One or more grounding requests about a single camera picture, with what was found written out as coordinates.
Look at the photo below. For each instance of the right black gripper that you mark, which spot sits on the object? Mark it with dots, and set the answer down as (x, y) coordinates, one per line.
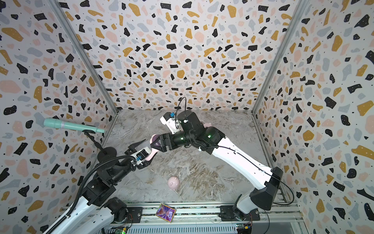
(166, 137)

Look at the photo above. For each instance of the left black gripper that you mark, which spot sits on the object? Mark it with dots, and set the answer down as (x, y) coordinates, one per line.
(132, 148)

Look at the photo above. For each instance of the pink bottle cap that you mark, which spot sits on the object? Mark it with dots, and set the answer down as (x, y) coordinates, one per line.
(173, 183)

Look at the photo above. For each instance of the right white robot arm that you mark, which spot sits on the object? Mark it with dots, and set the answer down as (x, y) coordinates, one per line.
(185, 129)

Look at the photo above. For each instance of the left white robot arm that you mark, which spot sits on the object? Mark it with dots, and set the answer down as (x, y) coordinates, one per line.
(94, 207)

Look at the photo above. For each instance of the black microphone stand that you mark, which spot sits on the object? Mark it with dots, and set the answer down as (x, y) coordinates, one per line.
(104, 154)

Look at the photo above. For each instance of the colourful holographic card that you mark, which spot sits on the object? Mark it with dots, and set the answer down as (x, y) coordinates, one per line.
(166, 213)

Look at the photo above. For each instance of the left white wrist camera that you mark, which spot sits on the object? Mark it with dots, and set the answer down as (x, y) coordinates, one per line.
(142, 155)

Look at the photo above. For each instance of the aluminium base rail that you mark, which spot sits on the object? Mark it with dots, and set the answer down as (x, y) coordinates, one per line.
(189, 218)

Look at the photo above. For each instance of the left corner aluminium post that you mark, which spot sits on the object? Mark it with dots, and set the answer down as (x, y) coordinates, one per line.
(66, 26)

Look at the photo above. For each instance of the corner aluminium post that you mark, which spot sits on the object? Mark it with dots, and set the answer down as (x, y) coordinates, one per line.
(66, 26)
(298, 14)

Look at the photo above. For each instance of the right corner aluminium post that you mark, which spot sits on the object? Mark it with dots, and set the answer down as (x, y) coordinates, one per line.
(298, 14)

